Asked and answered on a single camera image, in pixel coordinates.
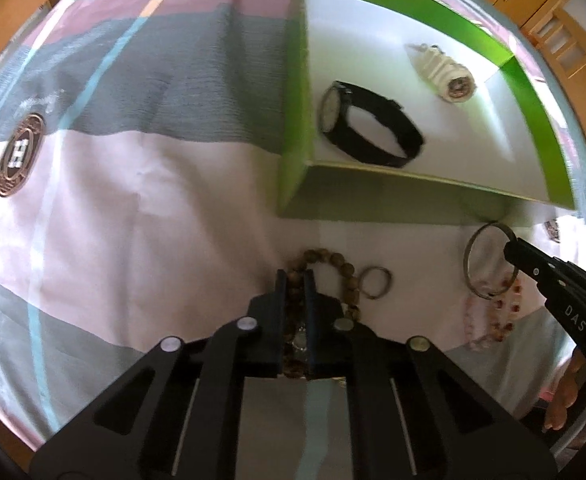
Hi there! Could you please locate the green cardboard box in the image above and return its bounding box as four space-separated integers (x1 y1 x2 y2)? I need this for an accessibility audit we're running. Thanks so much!
275 0 576 226

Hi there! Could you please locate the black strap wristwatch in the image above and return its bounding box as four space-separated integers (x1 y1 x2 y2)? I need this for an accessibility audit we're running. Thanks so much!
318 80 426 168

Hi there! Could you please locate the large metal bangle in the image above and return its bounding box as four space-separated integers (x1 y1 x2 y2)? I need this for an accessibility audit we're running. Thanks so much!
463 220 522 299

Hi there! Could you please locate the pink and grey checked bedsheet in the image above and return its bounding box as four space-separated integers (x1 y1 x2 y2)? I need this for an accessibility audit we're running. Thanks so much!
0 0 586 480

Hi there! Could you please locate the white wristwatch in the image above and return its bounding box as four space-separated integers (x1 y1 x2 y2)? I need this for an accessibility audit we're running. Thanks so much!
407 43 475 104

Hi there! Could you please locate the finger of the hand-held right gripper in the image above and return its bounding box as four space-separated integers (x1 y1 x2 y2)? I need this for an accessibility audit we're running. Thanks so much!
504 237 586 307

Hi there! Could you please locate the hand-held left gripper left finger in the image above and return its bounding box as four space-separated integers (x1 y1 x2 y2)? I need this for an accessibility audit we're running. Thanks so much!
28 269 294 480

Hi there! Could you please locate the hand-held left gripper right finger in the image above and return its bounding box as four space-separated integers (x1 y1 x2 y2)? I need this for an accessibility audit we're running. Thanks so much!
303 269 559 480

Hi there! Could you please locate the pink bead bracelet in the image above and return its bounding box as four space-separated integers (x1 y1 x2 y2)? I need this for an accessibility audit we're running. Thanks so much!
463 280 524 352

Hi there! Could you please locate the slatted wooden bed frame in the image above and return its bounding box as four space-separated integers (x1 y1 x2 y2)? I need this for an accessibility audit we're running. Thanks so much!
520 0 586 82

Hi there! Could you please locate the brown wooden bead bracelet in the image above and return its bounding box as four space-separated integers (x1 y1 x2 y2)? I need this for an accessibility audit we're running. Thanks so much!
283 246 362 381

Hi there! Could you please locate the person's right hand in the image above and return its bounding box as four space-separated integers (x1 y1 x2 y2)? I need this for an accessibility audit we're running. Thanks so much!
542 346 586 433

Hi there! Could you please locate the small grey ring bangle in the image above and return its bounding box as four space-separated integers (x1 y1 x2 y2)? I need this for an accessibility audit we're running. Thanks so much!
359 266 394 301

